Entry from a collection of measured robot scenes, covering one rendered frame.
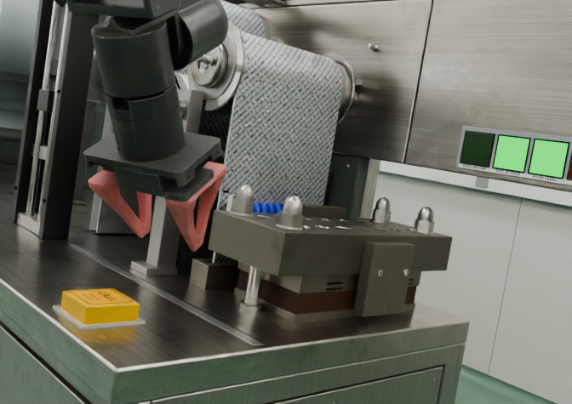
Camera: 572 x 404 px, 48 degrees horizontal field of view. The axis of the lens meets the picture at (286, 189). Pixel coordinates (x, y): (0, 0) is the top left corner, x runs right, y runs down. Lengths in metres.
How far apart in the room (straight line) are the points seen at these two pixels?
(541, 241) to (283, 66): 2.69
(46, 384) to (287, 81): 0.58
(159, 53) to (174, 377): 0.36
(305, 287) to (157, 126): 0.45
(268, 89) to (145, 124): 0.55
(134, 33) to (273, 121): 0.59
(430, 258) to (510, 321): 2.62
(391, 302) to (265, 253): 0.24
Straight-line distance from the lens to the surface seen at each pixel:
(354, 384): 0.95
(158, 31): 0.50
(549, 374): 3.66
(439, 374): 1.12
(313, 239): 0.88
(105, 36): 0.50
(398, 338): 0.99
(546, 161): 1.03
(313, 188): 1.14
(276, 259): 0.85
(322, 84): 1.13
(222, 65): 1.02
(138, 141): 0.53
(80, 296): 0.82
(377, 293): 0.98
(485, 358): 3.81
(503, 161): 1.07
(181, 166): 0.52
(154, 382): 0.71
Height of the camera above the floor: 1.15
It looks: 4 degrees down
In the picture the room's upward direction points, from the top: 9 degrees clockwise
